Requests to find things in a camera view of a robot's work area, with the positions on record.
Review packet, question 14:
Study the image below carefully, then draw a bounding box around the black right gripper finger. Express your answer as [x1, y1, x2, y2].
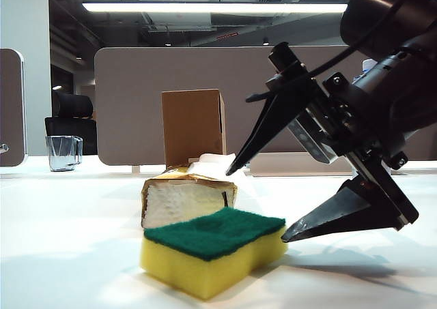
[225, 79, 314, 177]
[281, 175, 402, 244]

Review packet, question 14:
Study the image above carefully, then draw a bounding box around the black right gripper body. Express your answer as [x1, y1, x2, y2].
[268, 42, 419, 232]

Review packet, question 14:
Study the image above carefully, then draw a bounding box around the yellow sponge with green pad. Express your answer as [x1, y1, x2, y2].
[139, 206, 290, 301]

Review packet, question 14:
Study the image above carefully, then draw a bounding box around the clear water bottle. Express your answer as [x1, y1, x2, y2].
[361, 59, 377, 76]

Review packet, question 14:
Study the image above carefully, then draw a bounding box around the brown cardboard box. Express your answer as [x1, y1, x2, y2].
[160, 89, 228, 168]

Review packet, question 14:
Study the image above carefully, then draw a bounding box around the gold tissue pack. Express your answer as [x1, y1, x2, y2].
[141, 164, 239, 230]

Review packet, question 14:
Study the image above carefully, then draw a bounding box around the long ceiling light strip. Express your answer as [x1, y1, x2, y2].
[81, 2, 349, 14]

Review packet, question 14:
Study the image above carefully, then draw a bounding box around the wide brown desk partition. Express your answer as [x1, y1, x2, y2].
[94, 45, 437, 168]

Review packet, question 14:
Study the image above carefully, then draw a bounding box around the black office chair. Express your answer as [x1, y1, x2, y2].
[44, 90, 98, 156]

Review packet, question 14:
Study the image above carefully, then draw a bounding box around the clear glass mug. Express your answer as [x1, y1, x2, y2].
[44, 135, 84, 173]

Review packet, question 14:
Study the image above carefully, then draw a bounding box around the narrow brown desk partition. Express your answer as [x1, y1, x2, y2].
[0, 48, 27, 168]

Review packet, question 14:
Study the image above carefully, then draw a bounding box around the beige desk cable rail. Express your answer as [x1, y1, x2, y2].
[249, 151, 354, 177]

